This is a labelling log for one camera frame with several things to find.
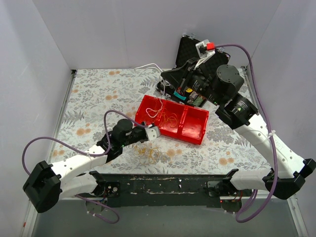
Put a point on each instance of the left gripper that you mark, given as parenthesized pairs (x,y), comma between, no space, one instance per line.
(142,132)

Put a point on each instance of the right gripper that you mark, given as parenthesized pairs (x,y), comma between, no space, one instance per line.
(187,76)

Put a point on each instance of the red compartment tray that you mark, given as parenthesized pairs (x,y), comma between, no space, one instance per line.
(174,120)

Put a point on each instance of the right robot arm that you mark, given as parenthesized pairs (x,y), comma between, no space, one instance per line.
(288,170)

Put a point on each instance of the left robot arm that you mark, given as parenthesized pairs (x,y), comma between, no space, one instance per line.
(49,183)

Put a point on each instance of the teal plastic piece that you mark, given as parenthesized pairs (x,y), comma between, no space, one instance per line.
(181,97)

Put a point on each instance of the black poker chip case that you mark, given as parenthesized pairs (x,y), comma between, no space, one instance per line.
(186,51)

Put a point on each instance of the orange black chip row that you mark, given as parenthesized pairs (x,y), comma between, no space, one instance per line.
(196,100)

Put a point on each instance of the floral table mat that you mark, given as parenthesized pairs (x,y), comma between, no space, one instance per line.
(99,98)

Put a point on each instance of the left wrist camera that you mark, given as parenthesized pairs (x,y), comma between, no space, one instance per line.
(152,132)

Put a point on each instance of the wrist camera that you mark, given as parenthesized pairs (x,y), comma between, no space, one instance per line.
(205,50)
(152,132)

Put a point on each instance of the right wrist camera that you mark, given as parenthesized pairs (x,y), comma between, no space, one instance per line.
(205,50)

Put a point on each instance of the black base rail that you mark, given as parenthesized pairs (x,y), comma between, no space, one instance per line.
(162,190)

